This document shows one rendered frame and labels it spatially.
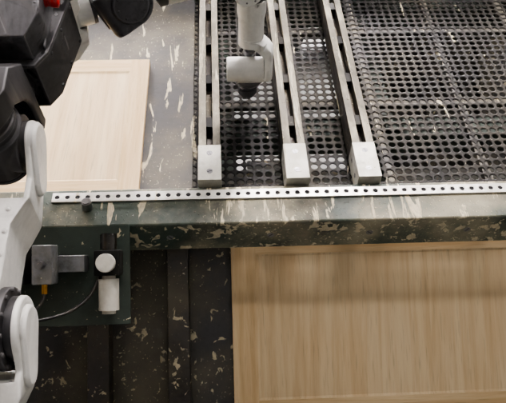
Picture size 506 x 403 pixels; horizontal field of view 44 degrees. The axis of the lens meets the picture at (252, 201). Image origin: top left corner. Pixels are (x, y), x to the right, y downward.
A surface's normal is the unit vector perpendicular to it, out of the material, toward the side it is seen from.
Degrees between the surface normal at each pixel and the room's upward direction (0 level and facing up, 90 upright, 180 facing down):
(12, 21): 82
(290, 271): 90
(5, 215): 64
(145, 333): 90
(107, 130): 56
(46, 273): 90
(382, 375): 90
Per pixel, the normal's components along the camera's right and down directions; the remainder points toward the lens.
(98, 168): 0.03, -0.63
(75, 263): 0.05, -0.08
